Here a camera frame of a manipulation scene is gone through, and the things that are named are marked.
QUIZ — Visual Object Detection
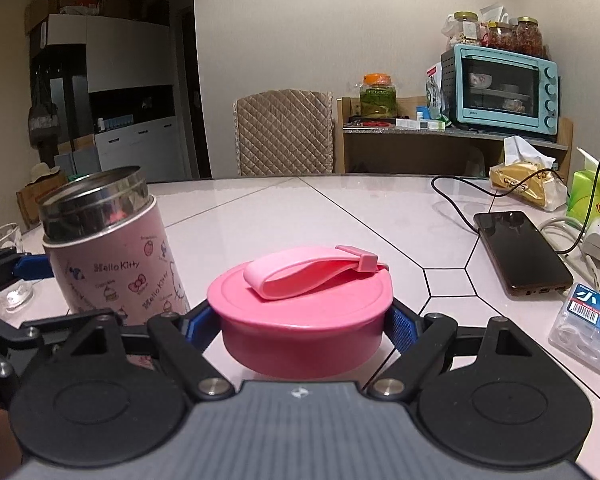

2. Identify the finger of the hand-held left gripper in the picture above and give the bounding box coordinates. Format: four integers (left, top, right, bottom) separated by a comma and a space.
0, 306, 123, 392
0, 246, 56, 306

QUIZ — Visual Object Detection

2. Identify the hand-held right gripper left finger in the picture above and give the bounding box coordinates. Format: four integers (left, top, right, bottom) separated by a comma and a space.
62, 304, 233, 401

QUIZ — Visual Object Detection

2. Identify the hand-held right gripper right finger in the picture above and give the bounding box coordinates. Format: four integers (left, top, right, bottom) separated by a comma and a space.
367, 302, 531, 401

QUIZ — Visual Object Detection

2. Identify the pink printed steel bottle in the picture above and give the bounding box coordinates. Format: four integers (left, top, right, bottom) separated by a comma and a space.
36, 166, 192, 371

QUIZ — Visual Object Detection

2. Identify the pink bottle cap with strap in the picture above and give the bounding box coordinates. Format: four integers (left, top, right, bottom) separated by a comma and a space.
206, 244, 396, 380

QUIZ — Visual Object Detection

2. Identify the clear glass cup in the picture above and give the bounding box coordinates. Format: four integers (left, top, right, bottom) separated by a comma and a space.
0, 223, 35, 313

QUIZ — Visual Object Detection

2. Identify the cardboard box with red print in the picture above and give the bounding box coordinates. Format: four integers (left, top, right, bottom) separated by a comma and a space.
16, 172, 68, 231

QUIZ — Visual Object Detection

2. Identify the straw hat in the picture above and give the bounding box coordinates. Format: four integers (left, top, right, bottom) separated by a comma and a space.
30, 162, 63, 183

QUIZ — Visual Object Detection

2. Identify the grey hanging bag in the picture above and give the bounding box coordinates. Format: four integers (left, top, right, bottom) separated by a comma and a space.
27, 105, 60, 148

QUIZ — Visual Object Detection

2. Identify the black smartphone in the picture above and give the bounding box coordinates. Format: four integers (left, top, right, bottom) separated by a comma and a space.
473, 210, 574, 297

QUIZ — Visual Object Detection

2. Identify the wooden shelf unit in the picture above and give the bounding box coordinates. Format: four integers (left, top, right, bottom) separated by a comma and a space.
336, 96, 576, 181

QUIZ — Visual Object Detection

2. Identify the clear plastic box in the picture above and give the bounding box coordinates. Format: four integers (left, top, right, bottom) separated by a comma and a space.
549, 282, 600, 376

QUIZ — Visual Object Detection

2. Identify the gold tissue pack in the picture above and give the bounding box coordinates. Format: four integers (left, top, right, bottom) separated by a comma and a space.
490, 135, 568, 211

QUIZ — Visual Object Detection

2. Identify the white flat carton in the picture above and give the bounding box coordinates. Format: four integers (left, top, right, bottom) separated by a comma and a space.
396, 117, 448, 131

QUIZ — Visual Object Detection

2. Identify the chair with quilted beige cover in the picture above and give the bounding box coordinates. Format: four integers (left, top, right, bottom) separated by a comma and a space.
232, 89, 335, 177

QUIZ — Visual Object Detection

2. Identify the green carton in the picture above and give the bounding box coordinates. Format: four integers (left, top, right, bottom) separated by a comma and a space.
566, 147, 600, 228

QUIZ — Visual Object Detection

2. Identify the dark door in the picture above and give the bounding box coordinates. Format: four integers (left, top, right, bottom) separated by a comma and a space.
177, 6, 212, 179

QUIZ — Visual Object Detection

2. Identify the orange-lid pickle jar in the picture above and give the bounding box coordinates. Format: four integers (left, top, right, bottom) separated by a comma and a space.
360, 73, 398, 118

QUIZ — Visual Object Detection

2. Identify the green and white packet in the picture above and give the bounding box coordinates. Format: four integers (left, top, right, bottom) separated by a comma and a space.
425, 62, 451, 121

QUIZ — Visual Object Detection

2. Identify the brown cardboard box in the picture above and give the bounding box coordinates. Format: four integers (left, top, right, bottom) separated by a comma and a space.
25, 0, 61, 36

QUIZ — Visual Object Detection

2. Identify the teal toaster oven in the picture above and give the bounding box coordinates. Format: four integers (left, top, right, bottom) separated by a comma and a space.
440, 43, 561, 136

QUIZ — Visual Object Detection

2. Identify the small jar of red contents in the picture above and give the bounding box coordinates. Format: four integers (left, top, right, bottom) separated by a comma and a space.
486, 21, 516, 53

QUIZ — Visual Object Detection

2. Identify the gold-lid jar of nuts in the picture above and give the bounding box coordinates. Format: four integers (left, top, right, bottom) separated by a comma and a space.
452, 11, 481, 47

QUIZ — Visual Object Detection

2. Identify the tall jar of red contents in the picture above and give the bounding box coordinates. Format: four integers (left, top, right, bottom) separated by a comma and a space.
515, 16, 545, 57

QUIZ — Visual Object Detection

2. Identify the white plastic bag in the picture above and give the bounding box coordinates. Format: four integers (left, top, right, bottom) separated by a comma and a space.
477, 4, 511, 23

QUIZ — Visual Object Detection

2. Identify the black cable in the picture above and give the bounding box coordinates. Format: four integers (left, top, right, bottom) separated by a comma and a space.
431, 142, 600, 256

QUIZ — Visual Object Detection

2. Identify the white cable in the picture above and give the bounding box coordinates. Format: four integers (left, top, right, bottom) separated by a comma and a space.
537, 216, 600, 291

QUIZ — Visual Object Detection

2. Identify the white and black wall cabinet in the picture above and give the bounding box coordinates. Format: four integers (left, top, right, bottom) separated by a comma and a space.
29, 14, 191, 181

